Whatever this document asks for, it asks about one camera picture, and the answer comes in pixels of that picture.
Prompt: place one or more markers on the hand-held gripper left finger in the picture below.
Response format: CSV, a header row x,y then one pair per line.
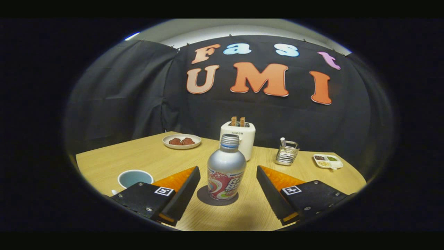
x,y
185,194

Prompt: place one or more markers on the red food piece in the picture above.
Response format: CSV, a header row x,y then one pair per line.
x,y
175,141
188,141

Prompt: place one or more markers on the silver juice bottle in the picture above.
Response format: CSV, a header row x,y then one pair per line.
x,y
226,163

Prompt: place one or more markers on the dark brown round coaster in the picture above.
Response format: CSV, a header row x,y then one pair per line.
x,y
203,196

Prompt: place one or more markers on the wooden table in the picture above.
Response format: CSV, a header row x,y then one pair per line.
x,y
156,159

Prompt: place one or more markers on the toast slice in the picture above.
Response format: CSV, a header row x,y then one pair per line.
x,y
234,121
242,122

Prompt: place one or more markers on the white divided dish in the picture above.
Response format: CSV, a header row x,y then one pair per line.
x,y
327,166

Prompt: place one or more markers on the white round plate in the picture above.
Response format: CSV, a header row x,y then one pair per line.
x,y
181,147

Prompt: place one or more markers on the white cup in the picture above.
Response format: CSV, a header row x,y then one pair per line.
x,y
135,178

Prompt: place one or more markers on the ceiling light strip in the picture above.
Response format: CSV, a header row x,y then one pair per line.
x,y
132,36

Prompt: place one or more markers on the white toaster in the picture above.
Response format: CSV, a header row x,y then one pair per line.
x,y
248,139

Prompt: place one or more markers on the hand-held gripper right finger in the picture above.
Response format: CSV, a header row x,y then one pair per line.
x,y
272,194

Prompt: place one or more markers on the black backdrop cloth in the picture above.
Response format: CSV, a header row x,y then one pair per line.
x,y
138,104

